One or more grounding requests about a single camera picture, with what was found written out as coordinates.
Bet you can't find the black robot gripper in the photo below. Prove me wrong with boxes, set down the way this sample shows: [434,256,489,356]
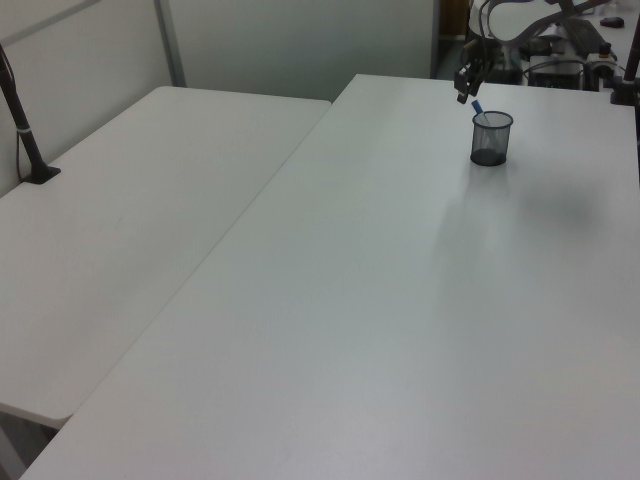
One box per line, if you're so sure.
[453,39,497,105]

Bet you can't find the grey metal partition post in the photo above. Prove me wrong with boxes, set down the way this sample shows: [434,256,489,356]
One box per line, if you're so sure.
[153,0,188,88]

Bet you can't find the grey robot base equipment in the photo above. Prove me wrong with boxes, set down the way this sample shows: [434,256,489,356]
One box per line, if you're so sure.
[522,48,617,92]

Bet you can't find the black camera stand pole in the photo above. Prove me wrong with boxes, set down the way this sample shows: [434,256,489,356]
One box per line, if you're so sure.
[608,19,640,107]

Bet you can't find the blue and white marker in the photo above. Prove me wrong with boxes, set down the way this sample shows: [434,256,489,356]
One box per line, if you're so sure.
[471,100,496,151]

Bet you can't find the black camera stand with cable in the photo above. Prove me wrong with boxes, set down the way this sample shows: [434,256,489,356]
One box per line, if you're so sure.
[0,42,63,187]

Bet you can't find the brown wooden panel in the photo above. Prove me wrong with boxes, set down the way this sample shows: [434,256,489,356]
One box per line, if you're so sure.
[439,0,472,37]

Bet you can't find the black mesh pen cup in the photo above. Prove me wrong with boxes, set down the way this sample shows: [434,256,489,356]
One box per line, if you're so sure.
[469,110,515,168]

